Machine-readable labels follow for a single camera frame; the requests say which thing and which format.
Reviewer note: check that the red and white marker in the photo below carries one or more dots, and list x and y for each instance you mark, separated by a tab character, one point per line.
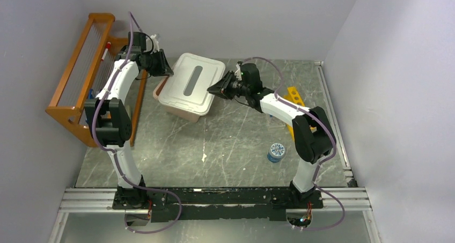
106	50

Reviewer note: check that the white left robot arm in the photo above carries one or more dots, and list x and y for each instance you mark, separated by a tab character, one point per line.
111	126

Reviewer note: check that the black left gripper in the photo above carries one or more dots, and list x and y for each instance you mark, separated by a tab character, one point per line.
164	68

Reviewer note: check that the pink plastic bin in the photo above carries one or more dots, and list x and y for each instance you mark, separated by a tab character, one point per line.
191	117

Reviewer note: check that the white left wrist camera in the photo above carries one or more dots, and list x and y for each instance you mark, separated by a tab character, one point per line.
155	42

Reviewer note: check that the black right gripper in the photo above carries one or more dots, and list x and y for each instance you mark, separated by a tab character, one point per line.
221	88

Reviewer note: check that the wooden drying rack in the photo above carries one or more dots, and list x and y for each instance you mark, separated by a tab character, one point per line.
85	71

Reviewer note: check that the blue patterned round tin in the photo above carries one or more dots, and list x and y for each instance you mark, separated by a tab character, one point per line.
276	152

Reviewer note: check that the aluminium frame rail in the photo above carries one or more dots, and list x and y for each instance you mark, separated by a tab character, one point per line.
99	200

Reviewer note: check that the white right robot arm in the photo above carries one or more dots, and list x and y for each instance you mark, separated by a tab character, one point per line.
313	135

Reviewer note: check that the white metal tray lid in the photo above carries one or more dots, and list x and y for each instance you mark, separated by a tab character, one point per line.
187	88

